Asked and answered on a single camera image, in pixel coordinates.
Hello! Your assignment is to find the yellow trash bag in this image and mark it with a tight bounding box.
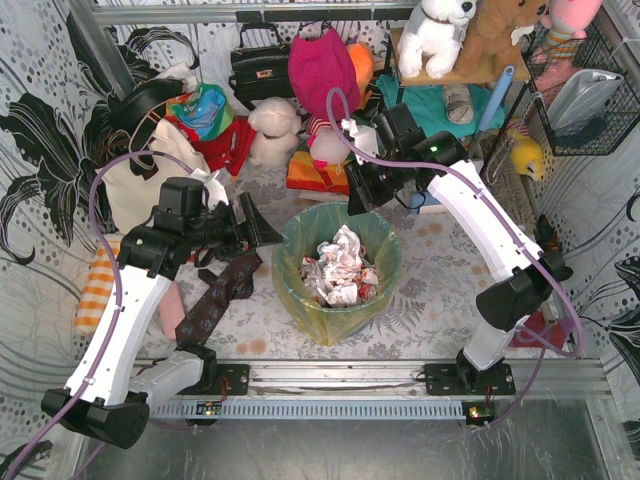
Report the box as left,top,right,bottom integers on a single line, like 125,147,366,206
272,203,403,346

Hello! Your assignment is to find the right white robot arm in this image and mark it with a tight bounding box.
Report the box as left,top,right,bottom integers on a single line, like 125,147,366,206
339,104,568,396

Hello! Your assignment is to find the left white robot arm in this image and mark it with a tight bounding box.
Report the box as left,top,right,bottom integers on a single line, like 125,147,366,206
41,177,283,449

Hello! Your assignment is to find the cream tote bag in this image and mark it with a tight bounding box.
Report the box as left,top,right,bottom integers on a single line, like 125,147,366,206
103,119,210,235

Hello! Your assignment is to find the rainbow striped bag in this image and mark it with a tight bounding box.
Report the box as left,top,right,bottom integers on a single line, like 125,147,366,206
285,150,349,196

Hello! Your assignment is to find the crumpled paper trash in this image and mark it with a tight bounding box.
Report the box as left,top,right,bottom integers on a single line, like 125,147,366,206
299,224,379,308

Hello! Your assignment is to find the pink white plush doll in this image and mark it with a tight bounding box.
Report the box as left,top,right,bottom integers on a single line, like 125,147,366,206
306,116,351,168

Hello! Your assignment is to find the pink cloth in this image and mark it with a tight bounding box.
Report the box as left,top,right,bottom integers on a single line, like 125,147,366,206
158,282,186,341

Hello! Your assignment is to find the red cloth in basket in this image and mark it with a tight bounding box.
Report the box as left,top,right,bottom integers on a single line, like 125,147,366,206
178,117,256,177

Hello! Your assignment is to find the teal folded cloth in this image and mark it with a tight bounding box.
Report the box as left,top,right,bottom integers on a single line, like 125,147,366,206
375,74,509,139

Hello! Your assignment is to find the dark patterned necktie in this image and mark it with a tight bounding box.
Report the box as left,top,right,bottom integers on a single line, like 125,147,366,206
175,252,262,348

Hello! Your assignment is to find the orange checked towel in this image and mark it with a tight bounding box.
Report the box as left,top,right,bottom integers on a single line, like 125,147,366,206
74,242,114,335

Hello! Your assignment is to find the white fluffy plush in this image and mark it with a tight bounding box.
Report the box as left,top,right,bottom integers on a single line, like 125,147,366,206
248,97,302,167

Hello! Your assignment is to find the magenta knit hat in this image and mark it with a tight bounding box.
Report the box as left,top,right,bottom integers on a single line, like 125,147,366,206
288,28,360,120

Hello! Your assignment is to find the colourful striped cloth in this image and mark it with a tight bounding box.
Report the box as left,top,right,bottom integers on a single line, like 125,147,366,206
165,83,234,142

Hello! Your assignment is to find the orange plush toy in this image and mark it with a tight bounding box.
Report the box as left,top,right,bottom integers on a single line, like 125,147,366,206
347,43,374,107

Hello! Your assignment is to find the black round hat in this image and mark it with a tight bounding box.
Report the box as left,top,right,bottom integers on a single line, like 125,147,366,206
109,78,184,133

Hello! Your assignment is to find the beige chenille duster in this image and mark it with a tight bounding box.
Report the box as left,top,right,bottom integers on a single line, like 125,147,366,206
481,140,526,204

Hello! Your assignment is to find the black leather handbag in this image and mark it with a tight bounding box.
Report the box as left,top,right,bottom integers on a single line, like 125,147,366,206
228,22,295,111

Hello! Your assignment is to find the yellow plush duck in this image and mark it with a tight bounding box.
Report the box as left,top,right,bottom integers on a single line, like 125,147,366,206
506,123,543,181

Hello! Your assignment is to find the white plush dog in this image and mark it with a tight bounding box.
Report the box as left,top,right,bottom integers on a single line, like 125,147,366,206
397,0,477,79

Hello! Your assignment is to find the brown teddy bear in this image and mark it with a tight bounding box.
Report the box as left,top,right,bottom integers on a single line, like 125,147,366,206
454,0,549,76

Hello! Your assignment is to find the wooden shelf rack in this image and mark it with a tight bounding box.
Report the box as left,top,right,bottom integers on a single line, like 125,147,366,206
377,27,534,186

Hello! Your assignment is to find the purple orange sock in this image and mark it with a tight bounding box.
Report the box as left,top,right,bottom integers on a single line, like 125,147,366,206
510,312,573,351

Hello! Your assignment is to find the silver foil pouch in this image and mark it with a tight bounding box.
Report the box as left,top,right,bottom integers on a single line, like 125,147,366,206
547,69,624,130

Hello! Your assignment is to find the pink plush toy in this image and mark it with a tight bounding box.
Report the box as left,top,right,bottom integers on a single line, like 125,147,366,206
531,0,602,64

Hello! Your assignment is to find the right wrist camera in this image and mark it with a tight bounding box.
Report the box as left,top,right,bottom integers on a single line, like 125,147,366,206
341,119,379,166

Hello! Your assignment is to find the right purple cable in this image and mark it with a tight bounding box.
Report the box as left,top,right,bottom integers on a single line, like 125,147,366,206
325,87,586,431

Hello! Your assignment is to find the purple cable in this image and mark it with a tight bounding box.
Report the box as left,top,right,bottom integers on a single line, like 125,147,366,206
325,87,586,431
0,149,196,480

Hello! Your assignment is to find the metal base rail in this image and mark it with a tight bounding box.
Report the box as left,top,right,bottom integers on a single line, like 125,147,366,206
151,358,612,422

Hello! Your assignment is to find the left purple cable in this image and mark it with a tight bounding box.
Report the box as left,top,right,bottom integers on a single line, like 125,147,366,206
0,149,196,480

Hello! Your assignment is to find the black wire basket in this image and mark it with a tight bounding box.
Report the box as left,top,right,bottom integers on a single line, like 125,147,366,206
523,24,639,157

